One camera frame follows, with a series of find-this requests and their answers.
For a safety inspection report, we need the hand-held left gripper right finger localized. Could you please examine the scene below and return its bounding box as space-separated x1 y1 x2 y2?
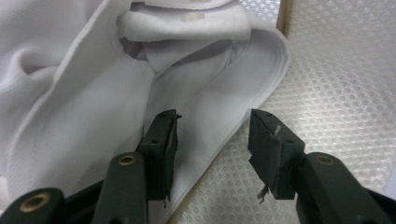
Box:
247 108 306 204

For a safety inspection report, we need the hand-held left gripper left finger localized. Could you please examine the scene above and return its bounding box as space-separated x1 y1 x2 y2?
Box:
135 108 182 209

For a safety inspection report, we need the white shirt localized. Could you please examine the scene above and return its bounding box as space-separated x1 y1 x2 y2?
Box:
0 0 291 224

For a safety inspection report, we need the cream cloth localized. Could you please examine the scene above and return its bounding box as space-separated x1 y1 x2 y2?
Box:
166 0 396 224

